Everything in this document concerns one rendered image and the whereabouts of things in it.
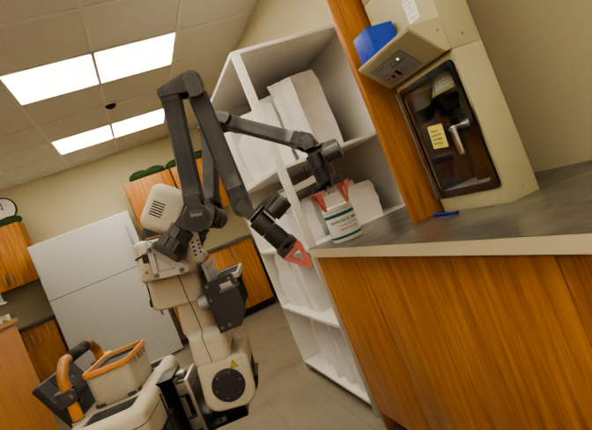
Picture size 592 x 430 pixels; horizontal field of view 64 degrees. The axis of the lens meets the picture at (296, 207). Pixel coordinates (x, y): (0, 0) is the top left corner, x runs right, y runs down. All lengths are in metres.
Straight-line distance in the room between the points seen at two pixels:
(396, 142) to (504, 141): 0.40
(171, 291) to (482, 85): 1.12
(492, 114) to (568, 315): 0.64
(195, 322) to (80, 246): 4.52
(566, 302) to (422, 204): 0.77
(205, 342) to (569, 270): 1.02
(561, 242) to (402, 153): 0.87
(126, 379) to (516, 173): 1.32
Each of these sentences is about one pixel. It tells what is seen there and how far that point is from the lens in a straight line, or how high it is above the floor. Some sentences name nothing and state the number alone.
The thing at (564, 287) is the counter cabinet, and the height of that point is 0.82.
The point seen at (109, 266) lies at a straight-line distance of 5.99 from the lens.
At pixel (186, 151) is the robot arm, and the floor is 1.42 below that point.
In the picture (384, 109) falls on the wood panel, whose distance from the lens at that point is 1.75.
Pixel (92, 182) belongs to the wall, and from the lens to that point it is 6.77.
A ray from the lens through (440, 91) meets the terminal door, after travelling 1.54.
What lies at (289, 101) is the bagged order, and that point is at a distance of 2.62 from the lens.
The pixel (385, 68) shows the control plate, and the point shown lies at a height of 1.46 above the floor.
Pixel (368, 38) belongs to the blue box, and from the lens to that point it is 1.61.
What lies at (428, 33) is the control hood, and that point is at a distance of 1.47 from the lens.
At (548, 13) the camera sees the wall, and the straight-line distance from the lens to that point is 1.82.
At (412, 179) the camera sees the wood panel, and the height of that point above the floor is 1.09.
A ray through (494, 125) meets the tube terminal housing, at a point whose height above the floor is 1.16.
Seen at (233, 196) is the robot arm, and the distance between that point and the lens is 1.35.
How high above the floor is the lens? 1.18
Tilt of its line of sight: 1 degrees down
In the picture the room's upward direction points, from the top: 22 degrees counter-clockwise
